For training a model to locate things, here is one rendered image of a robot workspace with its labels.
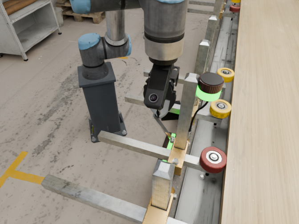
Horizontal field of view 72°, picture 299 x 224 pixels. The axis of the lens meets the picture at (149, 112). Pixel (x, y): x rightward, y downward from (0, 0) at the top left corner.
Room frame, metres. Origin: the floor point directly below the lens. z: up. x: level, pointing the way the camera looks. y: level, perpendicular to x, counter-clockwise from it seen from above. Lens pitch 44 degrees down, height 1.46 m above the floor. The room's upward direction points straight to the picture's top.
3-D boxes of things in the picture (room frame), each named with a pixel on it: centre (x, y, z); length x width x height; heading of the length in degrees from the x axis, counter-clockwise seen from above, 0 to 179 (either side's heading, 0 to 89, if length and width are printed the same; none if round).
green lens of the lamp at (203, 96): (0.42, -0.15, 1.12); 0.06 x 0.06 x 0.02
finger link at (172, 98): (0.43, -0.05, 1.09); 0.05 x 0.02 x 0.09; 71
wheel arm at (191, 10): (1.85, -0.50, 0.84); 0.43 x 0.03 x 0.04; 71
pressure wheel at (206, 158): (0.36, -0.20, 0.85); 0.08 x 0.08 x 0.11
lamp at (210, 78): (0.42, -0.15, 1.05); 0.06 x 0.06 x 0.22; 71
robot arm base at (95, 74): (1.29, 0.40, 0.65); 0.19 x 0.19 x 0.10
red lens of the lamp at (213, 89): (0.42, -0.15, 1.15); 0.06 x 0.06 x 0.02
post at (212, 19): (0.91, -0.27, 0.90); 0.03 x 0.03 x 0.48; 71
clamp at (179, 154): (0.41, -0.10, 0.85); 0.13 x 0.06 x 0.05; 161
